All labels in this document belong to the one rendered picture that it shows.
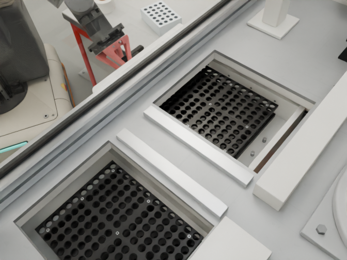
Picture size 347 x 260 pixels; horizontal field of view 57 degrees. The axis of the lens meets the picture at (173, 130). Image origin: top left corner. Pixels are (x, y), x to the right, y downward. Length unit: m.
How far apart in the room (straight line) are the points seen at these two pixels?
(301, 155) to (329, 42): 0.34
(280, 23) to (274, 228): 0.48
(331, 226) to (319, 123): 0.17
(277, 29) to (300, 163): 0.37
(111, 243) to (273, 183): 0.27
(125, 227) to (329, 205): 0.32
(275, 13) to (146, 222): 0.52
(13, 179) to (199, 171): 0.29
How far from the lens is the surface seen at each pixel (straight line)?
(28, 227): 0.69
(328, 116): 0.61
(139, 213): 0.57
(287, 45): 0.78
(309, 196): 0.56
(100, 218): 0.58
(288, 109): 0.74
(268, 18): 0.80
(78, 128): 0.57
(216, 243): 0.49
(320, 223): 0.53
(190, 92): 0.71
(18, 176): 0.56
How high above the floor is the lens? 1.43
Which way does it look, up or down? 54 degrees down
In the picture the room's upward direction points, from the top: 5 degrees counter-clockwise
